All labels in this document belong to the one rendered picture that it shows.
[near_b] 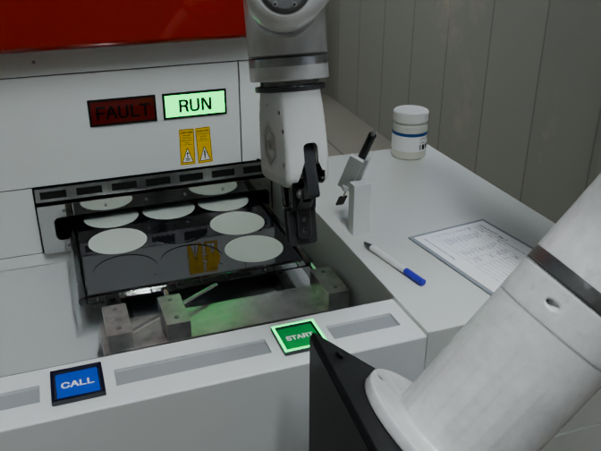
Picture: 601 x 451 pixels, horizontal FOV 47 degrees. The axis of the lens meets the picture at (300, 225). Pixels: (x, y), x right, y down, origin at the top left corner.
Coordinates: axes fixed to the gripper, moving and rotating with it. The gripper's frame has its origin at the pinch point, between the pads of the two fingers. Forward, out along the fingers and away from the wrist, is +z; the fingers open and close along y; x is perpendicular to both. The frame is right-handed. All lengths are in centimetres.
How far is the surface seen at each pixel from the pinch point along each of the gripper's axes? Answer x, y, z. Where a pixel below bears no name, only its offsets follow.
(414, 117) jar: 42, -50, -5
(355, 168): 17.6, -24.4, -0.9
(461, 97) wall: 174, -243, 11
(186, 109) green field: -1, -57, -10
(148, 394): -19.0, 0.5, 15.9
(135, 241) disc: -14, -50, 11
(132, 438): -21.2, 0.0, 21.0
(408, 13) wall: 176, -303, -34
